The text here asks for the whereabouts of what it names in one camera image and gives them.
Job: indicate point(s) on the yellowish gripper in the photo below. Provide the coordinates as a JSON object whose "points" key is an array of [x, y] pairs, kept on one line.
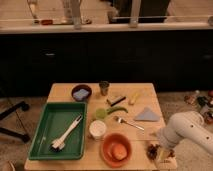
{"points": [[163, 154]]}

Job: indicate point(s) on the bunch of dark grapes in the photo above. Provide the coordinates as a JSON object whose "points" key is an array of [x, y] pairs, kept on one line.
{"points": [[152, 152]]}

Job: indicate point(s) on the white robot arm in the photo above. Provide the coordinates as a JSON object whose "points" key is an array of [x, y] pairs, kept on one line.
{"points": [[184, 125]]}

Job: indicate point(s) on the white round cup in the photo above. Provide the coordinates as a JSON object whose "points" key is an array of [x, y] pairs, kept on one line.
{"points": [[97, 129]]}

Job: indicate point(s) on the small metal cup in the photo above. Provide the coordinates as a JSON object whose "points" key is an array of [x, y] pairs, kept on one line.
{"points": [[104, 87]]}

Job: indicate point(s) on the blue folded cloth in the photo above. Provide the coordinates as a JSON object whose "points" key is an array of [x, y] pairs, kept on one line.
{"points": [[147, 115]]}

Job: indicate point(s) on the orange fruit in bowl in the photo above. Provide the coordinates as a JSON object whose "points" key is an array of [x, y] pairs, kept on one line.
{"points": [[119, 151]]}

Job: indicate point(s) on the orange plastic bowl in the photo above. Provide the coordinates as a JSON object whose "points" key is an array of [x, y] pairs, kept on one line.
{"points": [[106, 149]]}

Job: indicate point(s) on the wooden table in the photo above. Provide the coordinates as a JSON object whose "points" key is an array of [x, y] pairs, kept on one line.
{"points": [[92, 161]]}

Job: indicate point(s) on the silver metal fork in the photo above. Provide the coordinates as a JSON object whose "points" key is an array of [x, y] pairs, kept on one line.
{"points": [[121, 120]]}

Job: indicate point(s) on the yellow banana toy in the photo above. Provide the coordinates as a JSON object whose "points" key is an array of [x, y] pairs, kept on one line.
{"points": [[133, 99]]}

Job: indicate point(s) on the black and silver block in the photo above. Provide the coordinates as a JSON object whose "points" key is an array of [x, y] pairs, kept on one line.
{"points": [[116, 100]]}

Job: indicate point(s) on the green measuring spoon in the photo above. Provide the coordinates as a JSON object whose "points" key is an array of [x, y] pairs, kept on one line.
{"points": [[101, 113]]}

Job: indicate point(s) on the blue sponge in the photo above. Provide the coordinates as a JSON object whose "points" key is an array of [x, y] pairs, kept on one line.
{"points": [[80, 94]]}

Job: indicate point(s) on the dark purple bowl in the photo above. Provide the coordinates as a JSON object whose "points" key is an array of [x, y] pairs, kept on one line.
{"points": [[82, 86]]}

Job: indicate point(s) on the green plastic tray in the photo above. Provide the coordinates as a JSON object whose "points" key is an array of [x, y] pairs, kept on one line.
{"points": [[54, 121]]}

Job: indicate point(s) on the white dish brush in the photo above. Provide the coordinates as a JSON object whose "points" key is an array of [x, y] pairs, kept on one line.
{"points": [[58, 143]]}

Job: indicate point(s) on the black chair base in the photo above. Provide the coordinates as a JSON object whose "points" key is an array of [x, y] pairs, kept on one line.
{"points": [[11, 124]]}

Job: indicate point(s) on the red dish on counter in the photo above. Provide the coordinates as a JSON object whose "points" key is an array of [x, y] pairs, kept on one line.
{"points": [[47, 22]]}

